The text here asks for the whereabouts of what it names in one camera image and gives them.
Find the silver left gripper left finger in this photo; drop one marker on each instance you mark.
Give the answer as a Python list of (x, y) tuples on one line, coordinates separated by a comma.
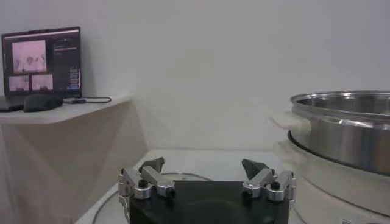
[(157, 181)]

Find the round glass pot lid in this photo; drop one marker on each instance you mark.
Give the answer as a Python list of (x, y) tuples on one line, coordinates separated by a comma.
[(182, 175)]

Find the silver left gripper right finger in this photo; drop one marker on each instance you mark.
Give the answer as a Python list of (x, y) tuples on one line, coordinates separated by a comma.
[(262, 179)]

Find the white side desk with mouse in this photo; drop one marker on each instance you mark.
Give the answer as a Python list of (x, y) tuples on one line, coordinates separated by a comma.
[(61, 152)]

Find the white electric cooking pot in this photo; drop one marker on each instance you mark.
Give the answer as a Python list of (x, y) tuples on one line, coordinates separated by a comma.
[(335, 188)]

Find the black laptop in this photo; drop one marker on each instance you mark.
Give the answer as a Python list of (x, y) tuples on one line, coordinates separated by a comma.
[(61, 61)]

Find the black computer mouse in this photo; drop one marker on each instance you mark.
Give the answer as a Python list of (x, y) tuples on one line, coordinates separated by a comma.
[(41, 103)]

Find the perforated stainless steel steamer insert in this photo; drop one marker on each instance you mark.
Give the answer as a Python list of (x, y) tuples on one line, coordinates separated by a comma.
[(344, 143)]

